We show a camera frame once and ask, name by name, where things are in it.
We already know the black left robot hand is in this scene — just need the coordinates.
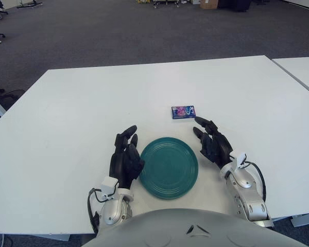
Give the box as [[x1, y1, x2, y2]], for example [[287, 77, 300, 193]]
[[109, 125, 146, 190]]

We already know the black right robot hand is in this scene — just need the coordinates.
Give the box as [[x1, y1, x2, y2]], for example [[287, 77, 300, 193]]
[[193, 116, 234, 170]]

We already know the blue purple gum pack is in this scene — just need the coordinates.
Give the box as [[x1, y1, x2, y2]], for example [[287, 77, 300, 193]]
[[171, 105, 198, 120]]

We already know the teal round plate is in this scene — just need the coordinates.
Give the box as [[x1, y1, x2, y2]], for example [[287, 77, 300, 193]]
[[139, 137, 199, 200]]

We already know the silver robot torso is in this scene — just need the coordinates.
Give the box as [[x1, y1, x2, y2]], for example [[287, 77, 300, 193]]
[[81, 208, 309, 247]]

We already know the white neighbouring desk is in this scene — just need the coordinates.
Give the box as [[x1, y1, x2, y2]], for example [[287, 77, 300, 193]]
[[271, 56, 309, 100]]

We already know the black office chair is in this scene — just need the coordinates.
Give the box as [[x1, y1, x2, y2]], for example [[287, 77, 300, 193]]
[[0, 72, 26, 109]]

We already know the black cabinet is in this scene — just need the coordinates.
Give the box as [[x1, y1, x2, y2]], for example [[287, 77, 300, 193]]
[[217, 0, 250, 12]]

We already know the brown cardboard box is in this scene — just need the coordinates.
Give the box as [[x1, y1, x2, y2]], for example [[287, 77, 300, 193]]
[[199, 0, 219, 8]]

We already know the wheeled cart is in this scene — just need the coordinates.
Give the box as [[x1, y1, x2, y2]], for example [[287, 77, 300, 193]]
[[151, 0, 181, 9]]

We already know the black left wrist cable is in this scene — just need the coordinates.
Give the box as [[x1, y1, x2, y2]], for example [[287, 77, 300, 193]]
[[87, 187, 105, 235]]

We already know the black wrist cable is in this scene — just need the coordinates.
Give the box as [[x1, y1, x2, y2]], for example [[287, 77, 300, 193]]
[[87, 187, 105, 235], [243, 161, 267, 203]]

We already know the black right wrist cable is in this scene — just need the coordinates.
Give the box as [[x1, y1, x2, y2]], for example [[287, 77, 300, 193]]
[[243, 161, 267, 203]]

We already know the grey table frame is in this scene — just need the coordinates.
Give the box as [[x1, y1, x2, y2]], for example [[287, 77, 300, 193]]
[[290, 213, 309, 227]]

